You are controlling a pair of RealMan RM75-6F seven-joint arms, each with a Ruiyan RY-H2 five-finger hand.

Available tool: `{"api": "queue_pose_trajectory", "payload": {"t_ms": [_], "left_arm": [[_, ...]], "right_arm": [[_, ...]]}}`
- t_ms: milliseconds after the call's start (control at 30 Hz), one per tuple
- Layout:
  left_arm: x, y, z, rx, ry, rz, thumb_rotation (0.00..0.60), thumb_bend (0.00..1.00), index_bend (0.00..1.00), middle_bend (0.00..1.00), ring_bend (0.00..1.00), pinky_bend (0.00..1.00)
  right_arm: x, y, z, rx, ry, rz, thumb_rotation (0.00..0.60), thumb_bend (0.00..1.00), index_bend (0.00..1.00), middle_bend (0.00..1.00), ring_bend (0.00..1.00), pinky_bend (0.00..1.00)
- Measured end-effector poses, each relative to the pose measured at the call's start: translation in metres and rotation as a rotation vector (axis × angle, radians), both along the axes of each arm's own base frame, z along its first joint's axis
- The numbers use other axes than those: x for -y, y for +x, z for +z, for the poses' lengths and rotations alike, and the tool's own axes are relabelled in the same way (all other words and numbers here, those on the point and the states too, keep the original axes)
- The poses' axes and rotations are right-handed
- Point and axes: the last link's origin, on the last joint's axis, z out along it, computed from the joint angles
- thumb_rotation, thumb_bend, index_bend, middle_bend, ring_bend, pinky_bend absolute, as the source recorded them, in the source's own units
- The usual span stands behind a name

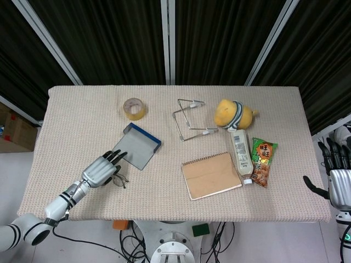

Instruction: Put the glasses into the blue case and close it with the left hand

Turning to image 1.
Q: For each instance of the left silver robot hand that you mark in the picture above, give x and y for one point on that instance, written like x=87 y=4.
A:
x=96 y=172

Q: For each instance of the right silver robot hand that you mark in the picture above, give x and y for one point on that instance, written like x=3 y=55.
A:
x=340 y=186

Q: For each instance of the black eyeglasses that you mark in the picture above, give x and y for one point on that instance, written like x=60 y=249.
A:
x=122 y=180

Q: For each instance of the grey tray blue edge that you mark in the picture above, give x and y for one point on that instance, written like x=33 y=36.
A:
x=137 y=148

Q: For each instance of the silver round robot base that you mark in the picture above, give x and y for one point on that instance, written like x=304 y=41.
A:
x=172 y=246

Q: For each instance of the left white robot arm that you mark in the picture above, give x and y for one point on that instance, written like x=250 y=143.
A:
x=55 y=206

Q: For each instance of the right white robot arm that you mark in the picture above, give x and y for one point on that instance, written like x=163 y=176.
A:
x=345 y=227

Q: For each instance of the beige waffle tablecloth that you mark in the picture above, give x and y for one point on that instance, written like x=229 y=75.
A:
x=82 y=123

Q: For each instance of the white rounded machine housing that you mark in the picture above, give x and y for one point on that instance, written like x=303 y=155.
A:
x=342 y=134

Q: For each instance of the orange box under table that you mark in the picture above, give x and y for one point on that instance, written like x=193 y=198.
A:
x=120 y=225

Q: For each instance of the yellow packing tape roll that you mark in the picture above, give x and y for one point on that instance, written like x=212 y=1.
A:
x=137 y=115

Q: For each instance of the green snack bag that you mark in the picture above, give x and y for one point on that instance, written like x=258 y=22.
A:
x=263 y=161

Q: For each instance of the brown cardboard box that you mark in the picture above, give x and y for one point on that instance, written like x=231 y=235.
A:
x=16 y=131

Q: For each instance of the beige sauce squeeze bottle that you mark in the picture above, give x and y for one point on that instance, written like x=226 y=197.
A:
x=241 y=153

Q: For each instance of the brown spiral notebook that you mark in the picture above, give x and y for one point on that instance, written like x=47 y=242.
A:
x=211 y=175

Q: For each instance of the black pleated curtain panel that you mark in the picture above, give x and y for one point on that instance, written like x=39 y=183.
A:
x=109 y=41
x=219 y=41
x=16 y=54
x=323 y=68

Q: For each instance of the green box under table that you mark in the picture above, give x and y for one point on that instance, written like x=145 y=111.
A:
x=200 y=230

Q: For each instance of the yellow plush toy striped scarf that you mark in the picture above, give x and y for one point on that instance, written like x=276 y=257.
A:
x=226 y=112

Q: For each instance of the grey aluminium partition post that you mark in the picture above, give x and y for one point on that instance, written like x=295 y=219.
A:
x=46 y=41
x=167 y=41
x=271 y=41
x=22 y=111
x=331 y=126

